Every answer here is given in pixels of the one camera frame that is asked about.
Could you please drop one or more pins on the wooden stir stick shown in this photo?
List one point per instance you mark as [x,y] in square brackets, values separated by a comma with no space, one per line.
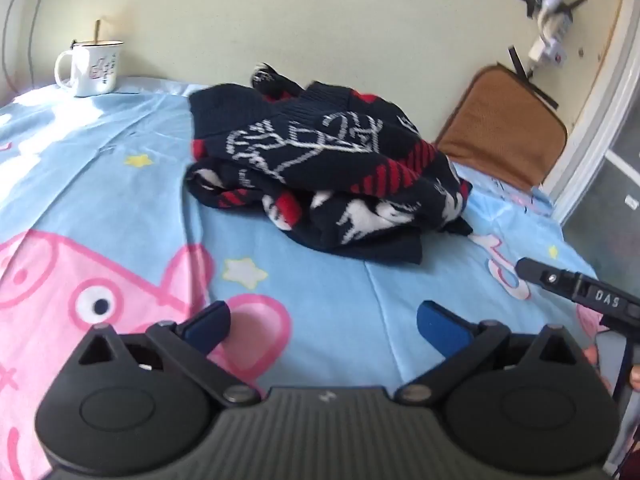
[96,31]

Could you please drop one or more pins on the black tape strip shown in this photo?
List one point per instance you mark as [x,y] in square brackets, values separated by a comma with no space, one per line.
[519,64]
[531,4]
[544,95]

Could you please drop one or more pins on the navy red patterned knit sweater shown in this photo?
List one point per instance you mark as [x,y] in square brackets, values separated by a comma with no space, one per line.
[325,170]

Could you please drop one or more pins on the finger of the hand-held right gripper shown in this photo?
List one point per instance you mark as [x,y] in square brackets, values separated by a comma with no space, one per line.
[542,272]

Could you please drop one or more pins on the blue cartoon pig bedsheet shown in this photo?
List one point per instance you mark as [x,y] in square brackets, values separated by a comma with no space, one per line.
[350,305]

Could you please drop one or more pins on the white enamel mug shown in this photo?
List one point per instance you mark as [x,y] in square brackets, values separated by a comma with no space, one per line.
[95,70]

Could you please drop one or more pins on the brown seat cushion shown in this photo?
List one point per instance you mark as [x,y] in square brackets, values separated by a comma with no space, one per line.
[500,130]

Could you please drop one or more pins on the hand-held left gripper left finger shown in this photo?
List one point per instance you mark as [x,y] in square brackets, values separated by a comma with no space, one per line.
[212,324]

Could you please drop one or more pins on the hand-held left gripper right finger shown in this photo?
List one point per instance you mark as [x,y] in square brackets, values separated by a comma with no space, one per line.
[440,327]

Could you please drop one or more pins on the white window frame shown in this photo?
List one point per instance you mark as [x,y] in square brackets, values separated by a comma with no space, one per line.
[595,125]

